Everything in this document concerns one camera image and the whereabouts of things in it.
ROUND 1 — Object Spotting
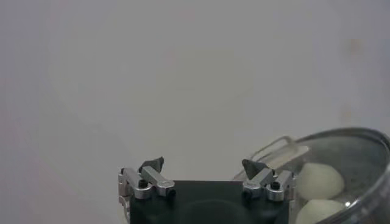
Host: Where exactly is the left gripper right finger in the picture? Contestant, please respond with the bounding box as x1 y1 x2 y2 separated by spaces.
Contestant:
241 158 296 202

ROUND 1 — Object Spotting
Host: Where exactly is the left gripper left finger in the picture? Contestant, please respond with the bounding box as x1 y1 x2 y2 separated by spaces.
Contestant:
118 156 177 224

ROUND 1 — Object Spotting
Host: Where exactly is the white steamed baozi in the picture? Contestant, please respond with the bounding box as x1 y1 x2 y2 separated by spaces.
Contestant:
294 198 346 224
296 162 346 201

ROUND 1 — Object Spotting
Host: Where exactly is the glass lid with cream handle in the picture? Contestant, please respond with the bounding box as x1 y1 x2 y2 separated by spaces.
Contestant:
292 127 390 224

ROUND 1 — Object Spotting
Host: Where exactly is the stainless steel steamer basket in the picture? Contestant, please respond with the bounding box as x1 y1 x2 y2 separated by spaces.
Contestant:
233 135 390 224

